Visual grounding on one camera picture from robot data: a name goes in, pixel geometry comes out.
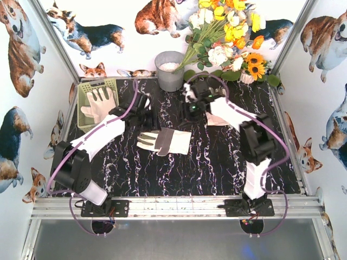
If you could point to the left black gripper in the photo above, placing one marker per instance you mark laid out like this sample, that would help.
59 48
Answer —
151 119

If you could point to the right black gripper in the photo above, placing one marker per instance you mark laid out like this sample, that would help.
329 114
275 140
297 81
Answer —
186 115

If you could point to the work glove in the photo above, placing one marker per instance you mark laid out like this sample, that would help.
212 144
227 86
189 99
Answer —
165 141
213 120
99 104

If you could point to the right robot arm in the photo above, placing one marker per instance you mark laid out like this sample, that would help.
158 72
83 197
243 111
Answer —
256 144

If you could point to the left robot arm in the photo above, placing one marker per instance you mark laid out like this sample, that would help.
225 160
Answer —
71 165

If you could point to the green plastic storage basket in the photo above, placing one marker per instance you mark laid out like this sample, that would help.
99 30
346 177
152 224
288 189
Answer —
107 86

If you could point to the grey metal bucket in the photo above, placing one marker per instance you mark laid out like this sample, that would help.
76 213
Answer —
169 72

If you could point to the small sunflower pot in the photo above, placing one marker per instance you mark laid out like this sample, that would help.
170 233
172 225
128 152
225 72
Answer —
255 66

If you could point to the artificial flower bouquet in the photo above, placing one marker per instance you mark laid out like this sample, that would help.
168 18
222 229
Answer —
219 31

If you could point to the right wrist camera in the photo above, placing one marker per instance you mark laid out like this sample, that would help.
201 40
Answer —
188 92

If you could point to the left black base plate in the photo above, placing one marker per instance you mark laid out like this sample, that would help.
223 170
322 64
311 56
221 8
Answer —
111 208

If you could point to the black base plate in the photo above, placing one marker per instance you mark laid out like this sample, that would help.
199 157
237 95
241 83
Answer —
111 208
240 208

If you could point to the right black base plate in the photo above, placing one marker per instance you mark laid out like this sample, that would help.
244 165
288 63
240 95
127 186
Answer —
240 208

